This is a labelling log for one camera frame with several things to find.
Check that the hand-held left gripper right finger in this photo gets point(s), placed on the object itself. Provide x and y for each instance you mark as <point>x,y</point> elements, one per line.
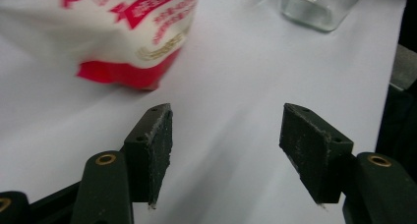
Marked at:
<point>311,152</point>

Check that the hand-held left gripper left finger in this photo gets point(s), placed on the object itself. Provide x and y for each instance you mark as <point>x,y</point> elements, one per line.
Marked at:
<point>150,152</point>

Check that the red and white plastic bag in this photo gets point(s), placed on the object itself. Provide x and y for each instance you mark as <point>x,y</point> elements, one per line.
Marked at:
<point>98,30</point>

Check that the glass jar with black lid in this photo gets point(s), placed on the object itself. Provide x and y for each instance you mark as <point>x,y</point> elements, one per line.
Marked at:
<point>321,11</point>

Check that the white table sheet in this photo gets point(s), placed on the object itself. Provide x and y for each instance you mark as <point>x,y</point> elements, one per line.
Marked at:
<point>229,86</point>

